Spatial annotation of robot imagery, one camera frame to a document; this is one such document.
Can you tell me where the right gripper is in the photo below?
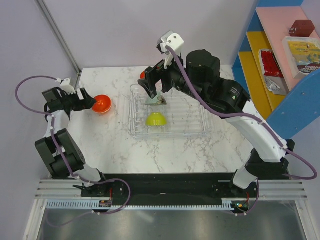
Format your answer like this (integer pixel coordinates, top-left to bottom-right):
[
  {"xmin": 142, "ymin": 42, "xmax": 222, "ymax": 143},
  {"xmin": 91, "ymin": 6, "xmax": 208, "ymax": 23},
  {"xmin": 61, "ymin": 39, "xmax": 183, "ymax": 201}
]
[{"xmin": 137, "ymin": 49, "xmax": 206, "ymax": 103}]

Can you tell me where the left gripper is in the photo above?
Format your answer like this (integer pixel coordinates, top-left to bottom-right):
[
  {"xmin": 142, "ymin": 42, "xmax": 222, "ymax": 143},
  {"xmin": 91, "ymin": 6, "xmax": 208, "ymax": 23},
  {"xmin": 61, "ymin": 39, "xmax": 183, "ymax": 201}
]
[{"xmin": 61, "ymin": 88, "xmax": 97, "ymax": 112}]

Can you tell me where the orange bowl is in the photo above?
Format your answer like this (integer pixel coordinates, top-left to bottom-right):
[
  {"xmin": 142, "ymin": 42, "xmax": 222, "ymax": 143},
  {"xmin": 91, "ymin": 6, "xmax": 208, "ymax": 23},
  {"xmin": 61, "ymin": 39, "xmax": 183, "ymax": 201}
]
[
  {"xmin": 140, "ymin": 71, "xmax": 146, "ymax": 80},
  {"xmin": 92, "ymin": 94, "xmax": 112, "ymax": 114}
]

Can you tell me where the pale green ceramic bowl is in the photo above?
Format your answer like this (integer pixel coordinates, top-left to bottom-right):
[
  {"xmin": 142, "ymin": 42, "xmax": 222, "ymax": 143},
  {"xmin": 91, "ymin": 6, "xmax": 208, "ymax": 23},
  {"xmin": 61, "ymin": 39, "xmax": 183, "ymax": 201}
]
[{"xmin": 145, "ymin": 94, "xmax": 167, "ymax": 106}]

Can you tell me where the yellow-green bowl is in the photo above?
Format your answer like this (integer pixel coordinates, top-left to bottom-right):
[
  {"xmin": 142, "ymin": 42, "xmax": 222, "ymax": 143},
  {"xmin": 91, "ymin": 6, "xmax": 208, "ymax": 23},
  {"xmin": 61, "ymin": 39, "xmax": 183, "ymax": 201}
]
[{"xmin": 145, "ymin": 112, "xmax": 167, "ymax": 126}]

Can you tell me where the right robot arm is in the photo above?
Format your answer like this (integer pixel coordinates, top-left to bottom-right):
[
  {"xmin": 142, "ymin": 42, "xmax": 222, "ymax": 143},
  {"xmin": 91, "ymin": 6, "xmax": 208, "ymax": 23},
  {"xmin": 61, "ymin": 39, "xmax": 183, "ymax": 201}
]
[{"xmin": 138, "ymin": 49, "xmax": 295, "ymax": 197}]

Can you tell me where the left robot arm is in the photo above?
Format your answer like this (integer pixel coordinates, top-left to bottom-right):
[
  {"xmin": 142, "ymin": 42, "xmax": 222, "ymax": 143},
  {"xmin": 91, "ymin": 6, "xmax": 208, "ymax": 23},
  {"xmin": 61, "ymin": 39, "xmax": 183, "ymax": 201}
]
[{"xmin": 35, "ymin": 87, "xmax": 110, "ymax": 197}]

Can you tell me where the red packet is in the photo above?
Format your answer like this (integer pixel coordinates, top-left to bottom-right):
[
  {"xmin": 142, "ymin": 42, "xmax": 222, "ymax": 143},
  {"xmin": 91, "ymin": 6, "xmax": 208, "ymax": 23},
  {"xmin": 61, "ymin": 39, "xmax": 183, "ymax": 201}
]
[{"xmin": 258, "ymin": 48, "xmax": 284, "ymax": 78}]

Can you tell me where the crumpled silver wrapper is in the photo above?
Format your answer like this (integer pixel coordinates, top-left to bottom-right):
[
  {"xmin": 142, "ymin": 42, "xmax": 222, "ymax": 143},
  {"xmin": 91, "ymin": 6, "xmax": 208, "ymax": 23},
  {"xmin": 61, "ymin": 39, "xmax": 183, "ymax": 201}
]
[{"xmin": 263, "ymin": 76, "xmax": 287, "ymax": 96}]

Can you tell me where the colourful shelf unit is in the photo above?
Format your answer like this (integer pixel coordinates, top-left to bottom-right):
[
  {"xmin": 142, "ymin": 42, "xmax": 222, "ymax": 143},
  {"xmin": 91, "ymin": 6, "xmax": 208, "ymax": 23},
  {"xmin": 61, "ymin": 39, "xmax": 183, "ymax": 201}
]
[{"xmin": 232, "ymin": 0, "xmax": 320, "ymax": 140}]

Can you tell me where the clear box with yellow print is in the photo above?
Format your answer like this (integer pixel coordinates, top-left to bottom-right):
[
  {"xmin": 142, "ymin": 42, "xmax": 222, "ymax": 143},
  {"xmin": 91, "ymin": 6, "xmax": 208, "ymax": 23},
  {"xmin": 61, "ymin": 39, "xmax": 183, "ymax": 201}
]
[{"xmin": 282, "ymin": 36, "xmax": 320, "ymax": 80}]

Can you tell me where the dark red box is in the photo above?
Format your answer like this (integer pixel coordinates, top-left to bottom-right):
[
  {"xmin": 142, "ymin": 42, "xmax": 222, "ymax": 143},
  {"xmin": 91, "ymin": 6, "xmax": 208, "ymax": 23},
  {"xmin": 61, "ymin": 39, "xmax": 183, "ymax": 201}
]
[{"xmin": 288, "ymin": 19, "xmax": 315, "ymax": 38}]

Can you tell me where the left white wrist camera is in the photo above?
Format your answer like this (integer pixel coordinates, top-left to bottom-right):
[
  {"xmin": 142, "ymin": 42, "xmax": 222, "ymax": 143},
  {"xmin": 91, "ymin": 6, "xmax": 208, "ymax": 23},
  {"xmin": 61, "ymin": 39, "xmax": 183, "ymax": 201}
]
[{"xmin": 56, "ymin": 78, "xmax": 84, "ymax": 100}]

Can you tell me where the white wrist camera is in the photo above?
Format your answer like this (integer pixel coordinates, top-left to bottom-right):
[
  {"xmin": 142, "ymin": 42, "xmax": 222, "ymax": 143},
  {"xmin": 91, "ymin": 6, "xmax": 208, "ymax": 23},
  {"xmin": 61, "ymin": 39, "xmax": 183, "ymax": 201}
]
[
  {"xmin": 56, "ymin": 78, "xmax": 84, "ymax": 100},
  {"xmin": 156, "ymin": 30, "xmax": 185, "ymax": 69}
]

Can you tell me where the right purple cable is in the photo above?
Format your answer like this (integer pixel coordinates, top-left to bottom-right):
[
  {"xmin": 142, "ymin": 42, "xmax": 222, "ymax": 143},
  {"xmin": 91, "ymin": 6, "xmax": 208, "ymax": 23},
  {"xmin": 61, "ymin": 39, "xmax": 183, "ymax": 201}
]
[{"xmin": 166, "ymin": 44, "xmax": 318, "ymax": 217}]

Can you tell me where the purple cable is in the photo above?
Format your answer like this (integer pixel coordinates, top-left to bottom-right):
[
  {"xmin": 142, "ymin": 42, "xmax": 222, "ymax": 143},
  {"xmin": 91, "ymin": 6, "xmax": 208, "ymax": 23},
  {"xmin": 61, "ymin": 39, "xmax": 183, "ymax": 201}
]
[
  {"xmin": 15, "ymin": 75, "xmax": 132, "ymax": 228},
  {"xmin": 166, "ymin": 44, "xmax": 318, "ymax": 217}
]

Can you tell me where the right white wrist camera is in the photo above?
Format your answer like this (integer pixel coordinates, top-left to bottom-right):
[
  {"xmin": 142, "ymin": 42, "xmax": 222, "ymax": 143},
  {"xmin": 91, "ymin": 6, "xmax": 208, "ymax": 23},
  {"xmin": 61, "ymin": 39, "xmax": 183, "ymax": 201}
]
[{"xmin": 156, "ymin": 30, "xmax": 185, "ymax": 69}]

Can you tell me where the clear wire dish rack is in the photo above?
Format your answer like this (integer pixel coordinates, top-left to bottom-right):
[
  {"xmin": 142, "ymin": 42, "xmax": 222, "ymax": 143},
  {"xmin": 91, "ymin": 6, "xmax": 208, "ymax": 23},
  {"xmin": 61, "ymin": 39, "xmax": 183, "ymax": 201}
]
[{"xmin": 128, "ymin": 84, "xmax": 212, "ymax": 138}]

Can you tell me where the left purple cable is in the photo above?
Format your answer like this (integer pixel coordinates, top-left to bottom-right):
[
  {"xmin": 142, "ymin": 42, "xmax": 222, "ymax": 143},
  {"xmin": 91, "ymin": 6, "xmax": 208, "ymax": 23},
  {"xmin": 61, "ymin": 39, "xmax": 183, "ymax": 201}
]
[{"xmin": 15, "ymin": 75, "xmax": 132, "ymax": 228}]

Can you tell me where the aluminium frame rail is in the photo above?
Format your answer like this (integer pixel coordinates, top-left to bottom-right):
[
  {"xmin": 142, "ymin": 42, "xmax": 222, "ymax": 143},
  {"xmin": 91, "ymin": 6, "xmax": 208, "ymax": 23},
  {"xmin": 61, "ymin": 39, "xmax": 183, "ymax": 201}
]
[{"xmin": 35, "ymin": 0, "xmax": 82, "ymax": 76}]

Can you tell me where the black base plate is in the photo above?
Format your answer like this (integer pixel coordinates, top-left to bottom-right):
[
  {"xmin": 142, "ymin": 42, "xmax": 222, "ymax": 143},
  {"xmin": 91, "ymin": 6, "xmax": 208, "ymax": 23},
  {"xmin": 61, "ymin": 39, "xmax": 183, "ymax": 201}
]
[{"xmin": 81, "ymin": 173, "xmax": 257, "ymax": 207}]

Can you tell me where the white slotted cable duct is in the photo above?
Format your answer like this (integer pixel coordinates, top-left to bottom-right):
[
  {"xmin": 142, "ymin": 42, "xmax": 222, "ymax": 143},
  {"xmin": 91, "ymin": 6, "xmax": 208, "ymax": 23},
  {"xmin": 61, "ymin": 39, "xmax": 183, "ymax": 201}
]
[{"xmin": 45, "ymin": 199, "xmax": 236, "ymax": 211}]

